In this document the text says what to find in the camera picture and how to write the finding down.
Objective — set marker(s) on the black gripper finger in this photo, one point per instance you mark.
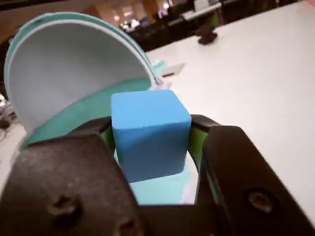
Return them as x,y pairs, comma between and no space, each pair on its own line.
241,177
61,182

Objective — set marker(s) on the blue lego block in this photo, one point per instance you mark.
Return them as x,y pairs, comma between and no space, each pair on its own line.
150,137

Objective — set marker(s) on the teal whale-shaped bin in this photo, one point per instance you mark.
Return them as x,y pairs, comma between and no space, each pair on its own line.
61,73

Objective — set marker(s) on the small black device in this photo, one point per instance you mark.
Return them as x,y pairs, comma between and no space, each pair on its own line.
208,35

